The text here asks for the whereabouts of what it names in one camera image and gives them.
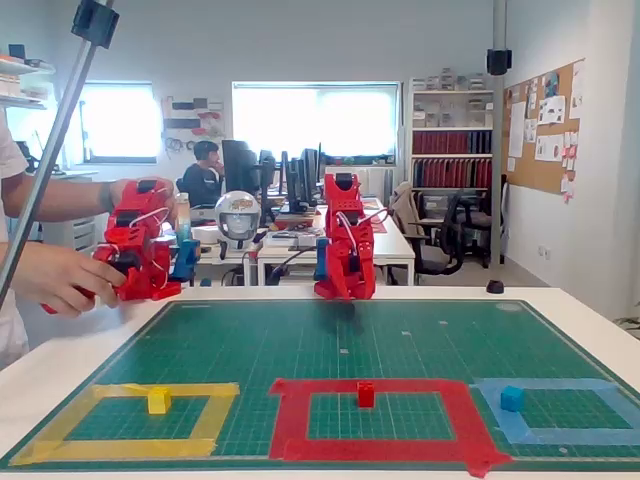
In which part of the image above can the operator left hand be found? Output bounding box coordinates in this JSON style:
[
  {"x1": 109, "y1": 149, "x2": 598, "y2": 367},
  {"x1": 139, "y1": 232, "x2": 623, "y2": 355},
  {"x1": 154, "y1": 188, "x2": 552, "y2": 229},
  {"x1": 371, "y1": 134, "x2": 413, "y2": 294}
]
[{"x1": 108, "y1": 177, "x2": 178, "y2": 225}]

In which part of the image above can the green cutting mat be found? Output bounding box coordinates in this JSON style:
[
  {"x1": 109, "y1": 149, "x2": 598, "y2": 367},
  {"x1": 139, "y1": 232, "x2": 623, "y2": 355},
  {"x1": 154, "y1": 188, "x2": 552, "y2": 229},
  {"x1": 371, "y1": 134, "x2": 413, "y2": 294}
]
[{"x1": 0, "y1": 298, "x2": 640, "y2": 474}]

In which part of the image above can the black office chair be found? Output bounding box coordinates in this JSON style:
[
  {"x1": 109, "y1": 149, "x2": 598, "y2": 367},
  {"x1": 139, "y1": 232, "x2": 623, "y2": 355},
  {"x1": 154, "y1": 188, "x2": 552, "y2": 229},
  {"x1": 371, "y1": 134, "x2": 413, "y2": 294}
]
[
  {"x1": 467, "y1": 174, "x2": 509, "y2": 269},
  {"x1": 414, "y1": 189, "x2": 469, "y2": 278}
]

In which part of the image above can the white motorcycle helmet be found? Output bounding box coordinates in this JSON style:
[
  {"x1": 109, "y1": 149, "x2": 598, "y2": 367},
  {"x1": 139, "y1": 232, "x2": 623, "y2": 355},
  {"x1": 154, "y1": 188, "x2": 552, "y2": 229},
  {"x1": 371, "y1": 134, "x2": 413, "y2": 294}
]
[{"x1": 214, "y1": 191, "x2": 262, "y2": 251}]

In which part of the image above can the beige jacket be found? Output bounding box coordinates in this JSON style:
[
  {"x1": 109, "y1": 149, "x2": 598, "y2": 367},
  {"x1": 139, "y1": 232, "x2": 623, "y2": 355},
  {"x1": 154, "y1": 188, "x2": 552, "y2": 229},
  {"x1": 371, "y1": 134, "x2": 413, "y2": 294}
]
[{"x1": 389, "y1": 181, "x2": 427, "y2": 246}]

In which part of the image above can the yellow tape square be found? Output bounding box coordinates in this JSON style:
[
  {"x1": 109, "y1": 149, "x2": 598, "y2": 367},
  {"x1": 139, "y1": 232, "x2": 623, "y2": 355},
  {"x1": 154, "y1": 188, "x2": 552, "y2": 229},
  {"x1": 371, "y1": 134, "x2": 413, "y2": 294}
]
[{"x1": 8, "y1": 382, "x2": 241, "y2": 467}]

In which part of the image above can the blue tape square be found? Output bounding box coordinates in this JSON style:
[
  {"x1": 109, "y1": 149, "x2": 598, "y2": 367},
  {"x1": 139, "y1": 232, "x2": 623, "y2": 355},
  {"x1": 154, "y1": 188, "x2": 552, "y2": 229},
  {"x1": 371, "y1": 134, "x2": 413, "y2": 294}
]
[{"x1": 469, "y1": 378, "x2": 640, "y2": 446}]

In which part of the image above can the black computer monitor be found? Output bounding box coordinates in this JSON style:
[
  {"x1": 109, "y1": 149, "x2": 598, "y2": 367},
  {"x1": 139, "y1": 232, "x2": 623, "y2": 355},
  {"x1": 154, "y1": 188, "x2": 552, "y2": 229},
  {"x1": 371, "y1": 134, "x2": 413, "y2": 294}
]
[
  {"x1": 221, "y1": 139, "x2": 261, "y2": 198},
  {"x1": 286, "y1": 157, "x2": 310, "y2": 214},
  {"x1": 301, "y1": 147, "x2": 323, "y2": 205},
  {"x1": 257, "y1": 149, "x2": 278, "y2": 225}
]

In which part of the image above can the red tape square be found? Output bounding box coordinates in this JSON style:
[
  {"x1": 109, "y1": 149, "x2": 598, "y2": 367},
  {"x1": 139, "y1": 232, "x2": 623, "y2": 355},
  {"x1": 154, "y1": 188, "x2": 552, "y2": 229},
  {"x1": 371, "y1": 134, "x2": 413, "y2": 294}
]
[{"x1": 268, "y1": 378, "x2": 514, "y2": 480}]

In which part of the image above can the blue table clamp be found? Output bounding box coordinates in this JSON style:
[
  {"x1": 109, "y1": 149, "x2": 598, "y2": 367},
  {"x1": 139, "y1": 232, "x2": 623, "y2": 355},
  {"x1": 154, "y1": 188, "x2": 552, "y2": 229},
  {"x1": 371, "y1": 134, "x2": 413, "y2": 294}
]
[
  {"x1": 169, "y1": 238, "x2": 202, "y2": 287},
  {"x1": 314, "y1": 238, "x2": 332, "y2": 281}
]

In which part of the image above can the cork pin board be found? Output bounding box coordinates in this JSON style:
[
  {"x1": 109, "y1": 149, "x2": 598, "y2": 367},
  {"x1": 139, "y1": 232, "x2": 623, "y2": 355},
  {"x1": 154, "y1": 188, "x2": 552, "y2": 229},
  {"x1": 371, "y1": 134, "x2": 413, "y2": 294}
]
[{"x1": 502, "y1": 58, "x2": 588, "y2": 197}]

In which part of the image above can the blue toy brick cube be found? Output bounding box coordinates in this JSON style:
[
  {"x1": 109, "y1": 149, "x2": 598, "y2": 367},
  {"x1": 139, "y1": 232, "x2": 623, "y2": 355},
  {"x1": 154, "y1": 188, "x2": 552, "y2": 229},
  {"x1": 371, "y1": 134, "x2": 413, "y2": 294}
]
[{"x1": 500, "y1": 385, "x2": 525, "y2": 413}]

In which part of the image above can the yellow toy brick cube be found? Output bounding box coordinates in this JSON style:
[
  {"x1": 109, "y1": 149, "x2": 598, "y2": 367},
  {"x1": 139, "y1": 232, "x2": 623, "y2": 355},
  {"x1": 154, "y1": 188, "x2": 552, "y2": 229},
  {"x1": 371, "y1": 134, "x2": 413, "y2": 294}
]
[{"x1": 147, "y1": 386, "x2": 172, "y2": 415}]

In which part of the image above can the red leader arm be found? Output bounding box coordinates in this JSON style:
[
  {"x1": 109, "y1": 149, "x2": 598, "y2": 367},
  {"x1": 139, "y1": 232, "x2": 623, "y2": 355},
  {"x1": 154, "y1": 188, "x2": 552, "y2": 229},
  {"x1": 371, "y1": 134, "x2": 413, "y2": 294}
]
[{"x1": 40, "y1": 178, "x2": 184, "y2": 316}]

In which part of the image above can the wide bright window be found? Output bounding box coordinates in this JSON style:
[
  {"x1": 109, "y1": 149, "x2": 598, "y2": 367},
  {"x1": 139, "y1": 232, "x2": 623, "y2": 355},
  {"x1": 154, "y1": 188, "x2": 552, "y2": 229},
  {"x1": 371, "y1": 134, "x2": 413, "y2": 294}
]
[{"x1": 231, "y1": 80, "x2": 402, "y2": 164}]

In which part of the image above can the operator white shirt torso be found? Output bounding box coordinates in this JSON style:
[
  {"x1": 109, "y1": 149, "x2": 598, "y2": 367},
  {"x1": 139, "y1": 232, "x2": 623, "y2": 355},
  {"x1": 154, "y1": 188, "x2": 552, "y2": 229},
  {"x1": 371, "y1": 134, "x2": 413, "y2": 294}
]
[{"x1": 0, "y1": 124, "x2": 31, "y2": 372}]

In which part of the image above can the black pole clamp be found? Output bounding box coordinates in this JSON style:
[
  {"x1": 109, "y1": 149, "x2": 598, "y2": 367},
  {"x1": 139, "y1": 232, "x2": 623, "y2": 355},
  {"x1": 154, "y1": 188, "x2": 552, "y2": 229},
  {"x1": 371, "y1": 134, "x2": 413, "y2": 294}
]
[
  {"x1": 486, "y1": 48, "x2": 513, "y2": 77},
  {"x1": 70, "y1": 0, "x2": 121, "y2": 50}
]

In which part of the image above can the vertical metal pole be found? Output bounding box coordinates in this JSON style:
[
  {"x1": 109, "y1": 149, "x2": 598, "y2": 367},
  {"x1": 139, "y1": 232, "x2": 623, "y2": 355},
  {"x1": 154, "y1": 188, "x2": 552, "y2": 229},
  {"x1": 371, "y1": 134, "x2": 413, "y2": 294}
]
[{"x1": 490, "y1": 0, "x2": 507, "y2": 267}]

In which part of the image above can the white robot arm cable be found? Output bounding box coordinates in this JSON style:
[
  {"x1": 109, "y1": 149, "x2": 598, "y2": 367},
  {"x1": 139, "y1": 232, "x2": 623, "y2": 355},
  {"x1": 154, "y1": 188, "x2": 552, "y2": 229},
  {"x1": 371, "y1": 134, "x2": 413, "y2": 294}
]
[{"x1": 335, "y1": 208, "x2": 391, "y2": 252}]

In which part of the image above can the white shelving unit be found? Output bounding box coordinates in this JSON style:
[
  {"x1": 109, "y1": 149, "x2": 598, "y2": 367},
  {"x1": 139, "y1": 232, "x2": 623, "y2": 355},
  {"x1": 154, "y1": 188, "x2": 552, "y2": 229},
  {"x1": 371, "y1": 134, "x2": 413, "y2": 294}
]
[{"x1": 408, "y1": 75, "x2": 496, "y2": 194}]

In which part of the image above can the slanted metal pole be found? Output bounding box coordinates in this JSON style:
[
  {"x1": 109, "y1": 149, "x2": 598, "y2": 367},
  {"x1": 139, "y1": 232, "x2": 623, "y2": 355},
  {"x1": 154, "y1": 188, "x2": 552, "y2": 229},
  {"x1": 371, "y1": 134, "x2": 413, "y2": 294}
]
[{"x1": 0, "y1": 0, "x2": 116, "y2": 307}]

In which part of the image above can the operator right hand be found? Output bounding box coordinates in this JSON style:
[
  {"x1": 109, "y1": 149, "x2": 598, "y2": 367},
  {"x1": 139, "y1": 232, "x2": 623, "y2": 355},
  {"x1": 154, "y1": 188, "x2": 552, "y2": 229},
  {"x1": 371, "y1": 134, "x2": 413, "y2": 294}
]
[{"x1": 10, "y1": 243, "x2": 127, "y2": 318}]

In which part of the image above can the white wall shelf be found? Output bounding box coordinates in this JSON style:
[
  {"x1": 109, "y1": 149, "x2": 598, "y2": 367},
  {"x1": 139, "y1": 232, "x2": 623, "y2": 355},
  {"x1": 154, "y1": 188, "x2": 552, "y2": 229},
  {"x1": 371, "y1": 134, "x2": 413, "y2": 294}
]
[{"x1": 0, "y1": 43, "x2": 57, "y2": 111}]

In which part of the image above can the clear drink bottle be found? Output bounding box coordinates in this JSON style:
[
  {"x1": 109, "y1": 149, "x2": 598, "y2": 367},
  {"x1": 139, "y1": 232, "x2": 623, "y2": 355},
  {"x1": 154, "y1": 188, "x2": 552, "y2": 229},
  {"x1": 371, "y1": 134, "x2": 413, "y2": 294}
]
[{"x1": 173, "y1": 192, "x2": 194, "y2": 242}]

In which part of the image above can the white leader arm cable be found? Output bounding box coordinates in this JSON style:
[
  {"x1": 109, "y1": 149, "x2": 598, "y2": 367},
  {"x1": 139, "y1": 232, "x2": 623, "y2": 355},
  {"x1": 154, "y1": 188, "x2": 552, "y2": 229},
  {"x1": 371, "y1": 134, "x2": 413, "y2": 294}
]
[{"x1": 128, "y1": 206, "x2": 172, "y2": 292}]

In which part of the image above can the seated person dark shirt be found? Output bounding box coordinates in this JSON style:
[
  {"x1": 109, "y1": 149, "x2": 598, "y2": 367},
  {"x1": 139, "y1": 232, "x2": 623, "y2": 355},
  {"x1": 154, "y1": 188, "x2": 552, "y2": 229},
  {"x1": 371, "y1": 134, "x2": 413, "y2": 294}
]
[{"x1": 175, "y1": 140, "x2": 226, "y2": 209}]

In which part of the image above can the white pinned drawing sheet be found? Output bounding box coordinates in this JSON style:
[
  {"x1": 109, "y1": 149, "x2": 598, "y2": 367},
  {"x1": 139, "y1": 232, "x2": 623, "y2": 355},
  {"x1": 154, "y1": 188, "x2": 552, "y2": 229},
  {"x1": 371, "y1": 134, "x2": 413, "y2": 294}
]
[{"x1": 537, "y1": 94, "x2": 567, "y2": 126}]

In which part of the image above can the tall white pinned paper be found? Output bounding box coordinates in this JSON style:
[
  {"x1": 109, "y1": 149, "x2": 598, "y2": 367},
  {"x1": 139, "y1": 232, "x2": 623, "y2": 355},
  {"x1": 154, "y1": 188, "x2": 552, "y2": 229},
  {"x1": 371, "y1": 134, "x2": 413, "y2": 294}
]
[{"x1": 508, "y1": 101, "x2": 528, "y2": 159}]

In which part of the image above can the operator left forearm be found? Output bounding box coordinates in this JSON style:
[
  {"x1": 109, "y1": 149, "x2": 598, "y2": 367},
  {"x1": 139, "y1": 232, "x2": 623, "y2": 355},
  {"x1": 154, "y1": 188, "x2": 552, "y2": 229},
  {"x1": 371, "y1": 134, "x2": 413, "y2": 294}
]
[{"x1": 0, "y1": 172, "x2": 109, "y2": 224}]

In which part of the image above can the small bright window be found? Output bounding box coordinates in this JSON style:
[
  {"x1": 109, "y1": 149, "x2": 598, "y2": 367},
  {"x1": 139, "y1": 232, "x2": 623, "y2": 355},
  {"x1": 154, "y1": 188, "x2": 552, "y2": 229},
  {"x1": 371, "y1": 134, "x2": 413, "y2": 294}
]
[{"x1": 79, "y1": 81, "x2": 164, "y2": 165}]

